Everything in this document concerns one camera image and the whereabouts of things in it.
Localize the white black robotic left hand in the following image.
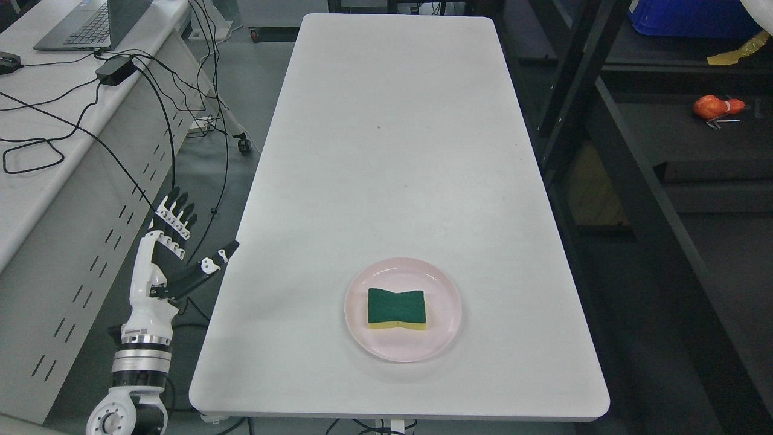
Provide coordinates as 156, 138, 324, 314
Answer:
121, 185, 239, 345

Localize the green yellow sponge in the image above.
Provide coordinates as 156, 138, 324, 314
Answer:
367, 288, 427, 330

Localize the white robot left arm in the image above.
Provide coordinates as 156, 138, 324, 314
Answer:
85, 343, 172, 434

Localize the black metal shelf rack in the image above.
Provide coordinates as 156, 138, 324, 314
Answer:
495, 1, 771, 434

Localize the white side desk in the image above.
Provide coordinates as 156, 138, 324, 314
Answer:
1, 1, 191, 424

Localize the black power adapter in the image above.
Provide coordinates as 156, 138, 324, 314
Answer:
95, 56, 138, 86

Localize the pink round plate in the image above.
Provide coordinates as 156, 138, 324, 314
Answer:
344, 258, 462, 363

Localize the white table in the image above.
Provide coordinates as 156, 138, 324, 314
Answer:
190, 13, 610, 422

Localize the black computer mouse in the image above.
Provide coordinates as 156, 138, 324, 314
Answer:
0, 51, 22, 75

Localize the grey laptop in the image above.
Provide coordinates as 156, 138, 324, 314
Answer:
33, 1, 153, 51

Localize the orange toy figure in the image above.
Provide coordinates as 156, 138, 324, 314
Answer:
693, 95, 746, 120

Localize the blue plastic bin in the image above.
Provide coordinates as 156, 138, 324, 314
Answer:
627, 1, 762, 39

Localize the yellow tape strip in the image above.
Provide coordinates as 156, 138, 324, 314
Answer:
706, 30, 771, 66

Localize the black cable on desk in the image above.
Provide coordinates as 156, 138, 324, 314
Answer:
0, 51, 182, 230

